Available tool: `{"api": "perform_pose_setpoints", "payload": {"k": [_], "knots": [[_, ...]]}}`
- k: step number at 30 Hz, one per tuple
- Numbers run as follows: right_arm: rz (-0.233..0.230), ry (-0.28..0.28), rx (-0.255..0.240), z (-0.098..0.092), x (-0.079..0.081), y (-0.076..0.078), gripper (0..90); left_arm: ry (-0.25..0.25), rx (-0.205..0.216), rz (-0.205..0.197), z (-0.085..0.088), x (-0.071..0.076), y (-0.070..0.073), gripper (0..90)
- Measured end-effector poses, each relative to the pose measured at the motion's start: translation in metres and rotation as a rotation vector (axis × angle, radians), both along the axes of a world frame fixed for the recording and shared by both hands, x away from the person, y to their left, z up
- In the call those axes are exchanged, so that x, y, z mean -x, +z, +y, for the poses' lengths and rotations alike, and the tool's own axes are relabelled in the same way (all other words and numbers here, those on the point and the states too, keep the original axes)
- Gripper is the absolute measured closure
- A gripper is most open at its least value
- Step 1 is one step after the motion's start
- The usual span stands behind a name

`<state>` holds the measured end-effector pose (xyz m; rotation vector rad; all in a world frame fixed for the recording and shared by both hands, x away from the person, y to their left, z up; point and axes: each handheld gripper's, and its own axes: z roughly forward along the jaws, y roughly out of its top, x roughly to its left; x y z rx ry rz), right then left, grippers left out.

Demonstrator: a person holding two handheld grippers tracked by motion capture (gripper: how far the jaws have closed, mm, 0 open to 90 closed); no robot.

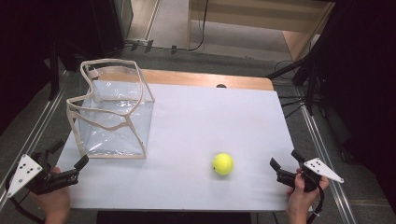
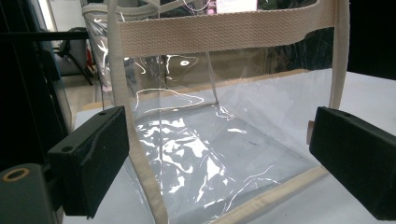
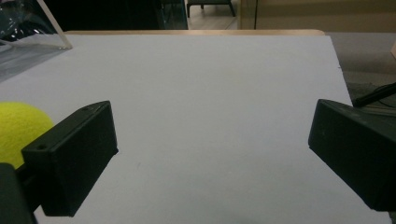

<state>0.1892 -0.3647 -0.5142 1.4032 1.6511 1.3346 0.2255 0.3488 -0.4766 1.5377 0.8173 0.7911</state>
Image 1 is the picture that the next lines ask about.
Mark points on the aluminium floor rail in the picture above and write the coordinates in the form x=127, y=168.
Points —
x=327, y=168
x=28, y=140

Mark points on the clear plastic bag beige trim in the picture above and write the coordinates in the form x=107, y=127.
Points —
x=115, y=124

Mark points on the dark round table grommet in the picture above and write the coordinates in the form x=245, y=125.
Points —
x=221, y=86

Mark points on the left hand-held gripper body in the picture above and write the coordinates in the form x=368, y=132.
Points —
x=25, y=171

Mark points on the black tripod stand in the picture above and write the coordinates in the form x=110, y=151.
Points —
x=306, y=68

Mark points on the person's right hand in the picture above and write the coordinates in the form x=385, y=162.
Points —
x=300, y=196

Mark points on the yellow tennis ball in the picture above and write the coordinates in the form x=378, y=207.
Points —
x=223, y=164

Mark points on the white table sheet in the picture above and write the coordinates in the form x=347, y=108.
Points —
x=193, y=130

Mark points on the person's left hand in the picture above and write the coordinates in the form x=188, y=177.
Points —
x=54, y=199

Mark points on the light wooden furniture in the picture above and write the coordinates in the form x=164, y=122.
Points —
x=264, y=21

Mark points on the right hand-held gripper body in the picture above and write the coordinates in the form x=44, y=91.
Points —
x=311, y=174

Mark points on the black upright stand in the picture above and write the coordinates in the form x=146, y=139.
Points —
x=54, y=71

